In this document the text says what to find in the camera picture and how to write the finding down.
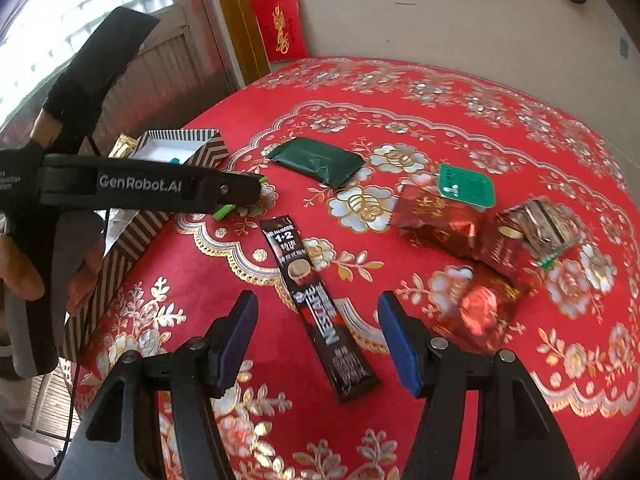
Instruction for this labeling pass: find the dark green packet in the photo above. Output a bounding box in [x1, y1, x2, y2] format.
[267, 136, 364, 188]

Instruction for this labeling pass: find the red flower snack packet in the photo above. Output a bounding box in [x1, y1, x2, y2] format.
[433, 263, 529, 356]

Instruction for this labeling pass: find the Nescafe coffee stick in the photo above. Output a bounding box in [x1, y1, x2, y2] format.
[259, 216, 378, 402]

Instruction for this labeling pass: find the dark red chocolate packet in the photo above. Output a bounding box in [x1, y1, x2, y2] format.
[474, 214, 526, 282]

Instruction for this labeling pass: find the red gold-lettered snack packet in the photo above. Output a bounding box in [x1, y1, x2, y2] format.
[390, 185, 485, 259]

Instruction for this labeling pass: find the silver foil snack packet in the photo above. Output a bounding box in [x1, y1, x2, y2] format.
[501, 196, 585, 269]

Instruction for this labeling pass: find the green sauce cup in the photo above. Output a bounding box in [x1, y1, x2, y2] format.
[437, 164, 497, 209]

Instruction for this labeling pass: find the gold snack packet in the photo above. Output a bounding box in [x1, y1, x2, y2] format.
[108, 134, 138, 158]

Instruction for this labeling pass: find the person's left hand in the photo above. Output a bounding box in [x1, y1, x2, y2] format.
[0, 234, 108, 317]

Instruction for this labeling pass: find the striped white tray box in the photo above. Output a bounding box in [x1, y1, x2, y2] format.
[62, 128, 232, 361]

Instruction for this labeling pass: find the bright window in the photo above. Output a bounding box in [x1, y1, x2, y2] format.
[1, 0, 175, 122]

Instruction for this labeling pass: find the red floral tablecloth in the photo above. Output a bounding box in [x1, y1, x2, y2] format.
[76, 58, 639, 479]

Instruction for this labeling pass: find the lower red wall banner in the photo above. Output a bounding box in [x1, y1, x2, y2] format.
[250, 0, 308, 63]

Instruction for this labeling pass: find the yellow door frame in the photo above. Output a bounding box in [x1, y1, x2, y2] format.
[219, 0, 270, 84]

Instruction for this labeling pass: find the small teal wall sticker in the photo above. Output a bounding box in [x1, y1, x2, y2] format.
[620, 38, 629, 58]

